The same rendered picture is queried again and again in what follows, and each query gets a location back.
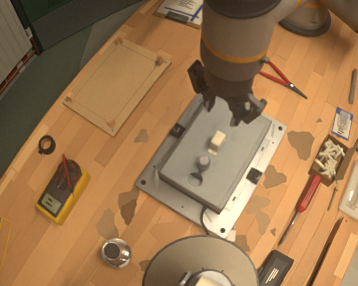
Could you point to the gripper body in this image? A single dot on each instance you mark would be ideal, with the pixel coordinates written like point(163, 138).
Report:
point(230, 78)

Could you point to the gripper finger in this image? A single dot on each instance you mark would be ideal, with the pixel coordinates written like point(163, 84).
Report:
point(200, 81)
point(248, 108)

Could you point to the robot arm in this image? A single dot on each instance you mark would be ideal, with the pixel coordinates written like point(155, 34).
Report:
point(233, 26)

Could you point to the grey service cover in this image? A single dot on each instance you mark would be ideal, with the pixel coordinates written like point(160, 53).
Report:
point(230, 166)

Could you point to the grey thumb screw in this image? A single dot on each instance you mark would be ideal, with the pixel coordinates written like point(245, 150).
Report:
point(202, 162)

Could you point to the wooden nest board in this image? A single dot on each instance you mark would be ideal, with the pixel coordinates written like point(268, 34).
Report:
point(113, 85)

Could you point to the black clamp block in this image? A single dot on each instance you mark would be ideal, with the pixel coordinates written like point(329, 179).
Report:
point(177, 130)
point(255, 175)

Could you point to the clipboard with paper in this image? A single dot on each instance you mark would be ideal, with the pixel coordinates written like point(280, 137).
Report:
point(180, 8)

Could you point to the blue and white packet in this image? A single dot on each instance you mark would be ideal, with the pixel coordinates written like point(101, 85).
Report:
point(342, 123)

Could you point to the cardboard box of white parts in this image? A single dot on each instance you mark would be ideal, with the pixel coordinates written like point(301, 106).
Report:
point(330, 158)

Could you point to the grey metal rod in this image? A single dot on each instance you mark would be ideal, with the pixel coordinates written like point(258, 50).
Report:
point(352, 86)

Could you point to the grey bolt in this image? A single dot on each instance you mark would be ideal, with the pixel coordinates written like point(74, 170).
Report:
point(332, 199)

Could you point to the white tray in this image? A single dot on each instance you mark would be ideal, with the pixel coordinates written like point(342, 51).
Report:
point(351, 196)

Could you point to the grey round lamp shade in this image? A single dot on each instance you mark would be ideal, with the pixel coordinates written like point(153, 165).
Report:
point(200, 256)

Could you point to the red probe leads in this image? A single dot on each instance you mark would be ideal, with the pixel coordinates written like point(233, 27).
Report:
point(67, 173)

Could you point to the black flat device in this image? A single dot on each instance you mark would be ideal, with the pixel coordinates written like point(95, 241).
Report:
point(276, 268)

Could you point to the yellow multimeter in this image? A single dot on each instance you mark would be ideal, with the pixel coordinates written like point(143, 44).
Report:
point(55, 203)

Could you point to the silver metal cup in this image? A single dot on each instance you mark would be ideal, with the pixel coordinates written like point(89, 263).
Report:
point(115, 253)

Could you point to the white slatted cabinet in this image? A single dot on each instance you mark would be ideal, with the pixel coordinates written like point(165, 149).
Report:
point(13, 36)

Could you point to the grey metal base plate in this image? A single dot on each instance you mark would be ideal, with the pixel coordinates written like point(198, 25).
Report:
point(153, 180)

